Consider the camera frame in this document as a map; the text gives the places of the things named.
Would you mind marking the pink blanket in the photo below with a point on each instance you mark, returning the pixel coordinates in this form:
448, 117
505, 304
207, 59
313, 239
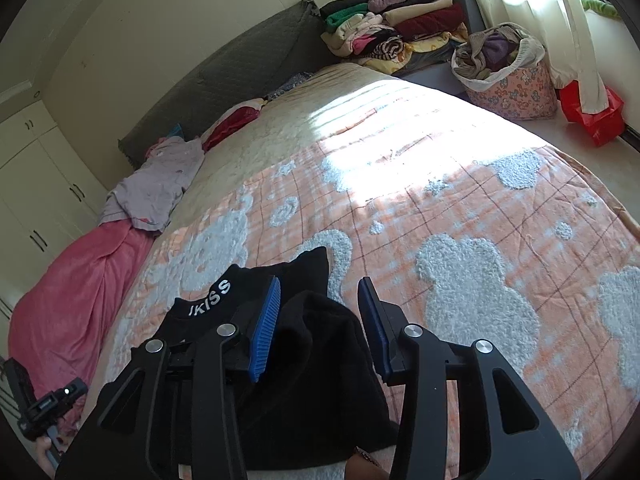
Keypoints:
58, 328

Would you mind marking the red pillow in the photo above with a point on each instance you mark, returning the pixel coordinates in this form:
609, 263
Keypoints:
233, 120

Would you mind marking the pile of folded clothes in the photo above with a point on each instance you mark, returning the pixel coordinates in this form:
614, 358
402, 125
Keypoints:
383, 34

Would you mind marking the grey bedside cabinet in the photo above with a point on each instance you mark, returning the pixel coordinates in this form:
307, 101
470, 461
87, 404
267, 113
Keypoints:
432, 69

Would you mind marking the white wardrobe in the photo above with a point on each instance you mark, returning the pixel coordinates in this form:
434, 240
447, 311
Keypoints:
49, 198

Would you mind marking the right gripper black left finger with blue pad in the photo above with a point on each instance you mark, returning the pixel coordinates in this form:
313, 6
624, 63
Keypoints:
255, 321

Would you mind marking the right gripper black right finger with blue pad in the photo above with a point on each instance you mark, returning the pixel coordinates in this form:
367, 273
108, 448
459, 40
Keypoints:
387, 331

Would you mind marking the black orange knit sweater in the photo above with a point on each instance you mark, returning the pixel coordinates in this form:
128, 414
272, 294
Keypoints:
176, 406

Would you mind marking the peach patterned bed quilt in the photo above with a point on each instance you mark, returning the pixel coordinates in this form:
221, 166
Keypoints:
474, 226

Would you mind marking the lilac pyjama garment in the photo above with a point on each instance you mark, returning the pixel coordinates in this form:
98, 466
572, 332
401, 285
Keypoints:
148, 196

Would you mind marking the cream curtain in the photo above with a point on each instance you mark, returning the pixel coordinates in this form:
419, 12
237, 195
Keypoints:
562, 27

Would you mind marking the green cloth on sill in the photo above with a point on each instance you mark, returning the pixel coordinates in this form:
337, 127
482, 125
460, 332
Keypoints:
602, 8

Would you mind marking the floral laundry basket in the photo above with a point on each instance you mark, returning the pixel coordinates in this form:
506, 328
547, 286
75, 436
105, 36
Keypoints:
504, 69

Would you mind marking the left hand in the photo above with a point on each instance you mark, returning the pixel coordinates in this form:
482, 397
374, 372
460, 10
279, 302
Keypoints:
44, 445

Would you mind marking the grey padded headboard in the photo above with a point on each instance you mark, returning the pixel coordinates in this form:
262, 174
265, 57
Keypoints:
251, 65

